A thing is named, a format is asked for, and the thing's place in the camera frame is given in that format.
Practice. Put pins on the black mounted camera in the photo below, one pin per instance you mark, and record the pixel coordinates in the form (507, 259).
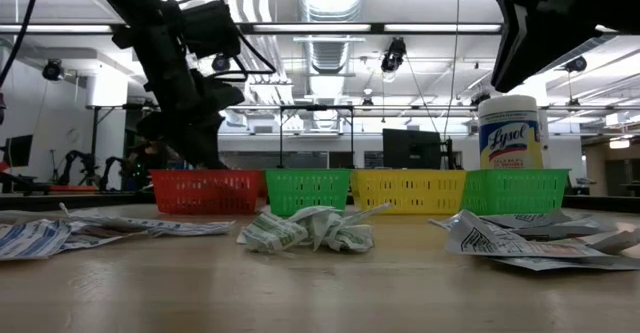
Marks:
(221, 63)
(52, 70)
(576, 64)

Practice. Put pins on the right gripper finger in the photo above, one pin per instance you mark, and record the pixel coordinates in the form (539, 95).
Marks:
(530, 43)

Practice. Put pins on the black overhead beam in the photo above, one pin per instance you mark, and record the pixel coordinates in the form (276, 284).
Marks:
(377, 28)

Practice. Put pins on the silver ceiling air duct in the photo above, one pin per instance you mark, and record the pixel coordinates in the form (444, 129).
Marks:
(330, 3)

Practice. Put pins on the black distant robot arm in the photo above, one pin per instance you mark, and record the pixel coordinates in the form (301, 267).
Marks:
(75, 160)
(112, 165)

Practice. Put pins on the red plastic basket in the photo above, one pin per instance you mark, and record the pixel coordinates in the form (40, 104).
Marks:
(205, 193)

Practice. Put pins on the blue striped bandage packet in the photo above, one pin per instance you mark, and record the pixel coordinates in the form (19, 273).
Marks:
(200, 228)
(100, 233)
(30, 238)

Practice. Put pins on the black distant workstation frame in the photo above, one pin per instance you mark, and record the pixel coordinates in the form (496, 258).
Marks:
(94, 138)

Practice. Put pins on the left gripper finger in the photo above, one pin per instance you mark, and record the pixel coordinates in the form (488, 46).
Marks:
(200, 143)

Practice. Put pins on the black monitor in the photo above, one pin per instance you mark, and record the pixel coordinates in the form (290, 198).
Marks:
(410, 148)

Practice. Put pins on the dark distant monitor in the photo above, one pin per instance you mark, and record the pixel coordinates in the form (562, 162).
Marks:
(20, 149)

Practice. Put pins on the yellow Lysol wipes canister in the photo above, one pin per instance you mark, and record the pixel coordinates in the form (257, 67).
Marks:
(510, 138)

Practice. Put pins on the black overhead camera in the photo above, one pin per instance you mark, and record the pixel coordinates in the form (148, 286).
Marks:
(395, 53)

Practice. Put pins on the yellow plastic basket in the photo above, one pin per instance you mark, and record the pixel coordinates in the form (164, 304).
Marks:
(410, 190)

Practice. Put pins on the black aluminium table frame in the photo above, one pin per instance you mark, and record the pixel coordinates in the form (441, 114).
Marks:
(75, 200)

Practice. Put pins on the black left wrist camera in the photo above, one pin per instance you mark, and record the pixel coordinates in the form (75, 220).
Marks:
(210, 28)

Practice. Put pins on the green plastic basket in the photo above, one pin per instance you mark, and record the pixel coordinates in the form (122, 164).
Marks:
(515, 190)
(307, 190)

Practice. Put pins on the red distant object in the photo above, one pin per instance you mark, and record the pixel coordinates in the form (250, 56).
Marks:
(4, 166)

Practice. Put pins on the person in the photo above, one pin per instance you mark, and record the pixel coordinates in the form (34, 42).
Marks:
(150, 155)

